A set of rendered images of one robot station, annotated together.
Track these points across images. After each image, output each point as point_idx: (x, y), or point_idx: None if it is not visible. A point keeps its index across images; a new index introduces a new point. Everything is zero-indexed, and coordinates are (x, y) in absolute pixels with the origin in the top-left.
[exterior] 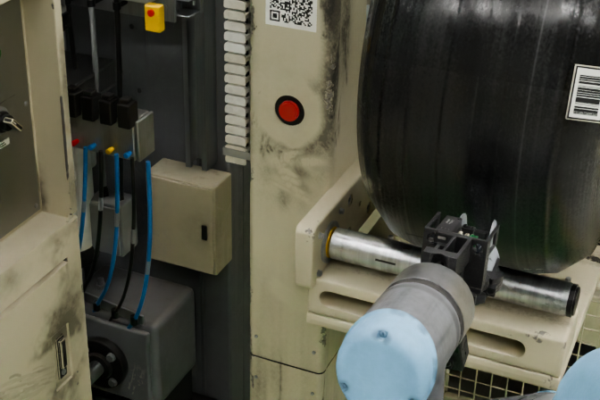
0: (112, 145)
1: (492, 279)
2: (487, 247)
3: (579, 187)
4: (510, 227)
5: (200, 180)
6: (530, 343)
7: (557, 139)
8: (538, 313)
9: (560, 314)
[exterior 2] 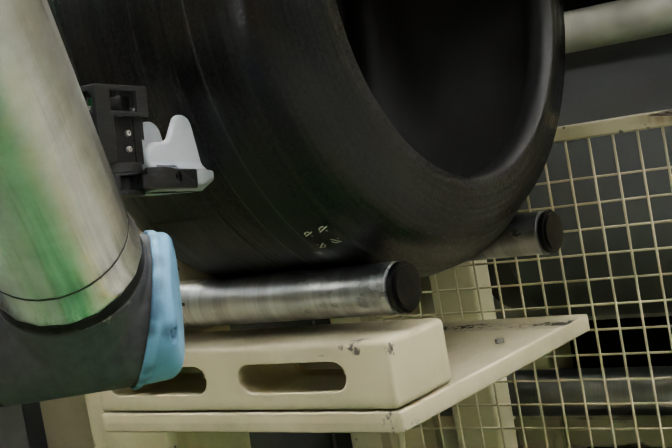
0: None
1: (147, 167)
2: (94, 92)
3: (285, 41)
4: (222, 135)
5: None
6: (348, 359)
7: None
8: (374, 329)
9: (385, 309)
